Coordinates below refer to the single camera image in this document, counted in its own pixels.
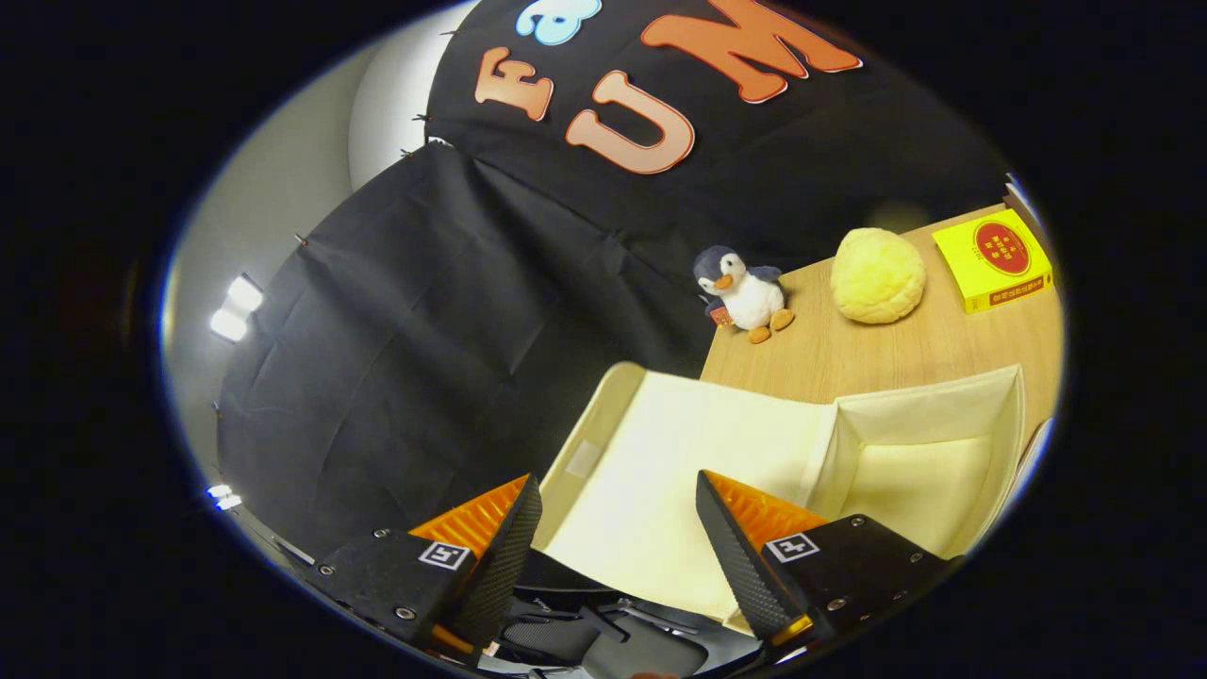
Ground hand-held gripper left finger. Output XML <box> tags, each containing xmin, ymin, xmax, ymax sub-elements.
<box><xmin>306</xmin><ymin>473</ymin><xmax>544</xmax><ymax>667</ymax></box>

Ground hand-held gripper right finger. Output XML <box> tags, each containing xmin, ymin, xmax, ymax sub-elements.
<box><xmin>696</xmin><ymin>470</ymin><xmax>965</xmax><ymax>652</ymax></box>

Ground cream fabric storage box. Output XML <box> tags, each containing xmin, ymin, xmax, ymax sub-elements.
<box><xmin>531</xmin><ymin>361</ymin><xmax>1027</xmax><ymax>635</ymax></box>

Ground black office chair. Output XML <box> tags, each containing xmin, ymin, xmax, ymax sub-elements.
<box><xmin>476</xmin><ymin>547</ymin><xmax>760</xmax><ymax>679</ymax></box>

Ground black backdrop cloth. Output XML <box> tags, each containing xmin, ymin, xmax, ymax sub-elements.
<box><xmin>215</xmin><ymin>0</ymin><xmax>1015</xmax><ymax>567</ymax></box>

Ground penguin plush toy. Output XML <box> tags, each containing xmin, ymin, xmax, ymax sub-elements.
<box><xmin>693</xmin><ymin>245</ymin><xmax>796</xmax><ymax>345</ymax></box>

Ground yellow round plush toy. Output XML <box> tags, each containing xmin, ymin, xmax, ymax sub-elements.
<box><xmin>830</xmin><ymin>227</ymin><xmax>927</xmax><ymax>325</ymax></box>

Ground yellow book with red circle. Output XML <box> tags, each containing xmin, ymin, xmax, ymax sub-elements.
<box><xmin>932</xmin><ymin>207</ymin><xmax>1054</xmax><ymax>315</ymax></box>

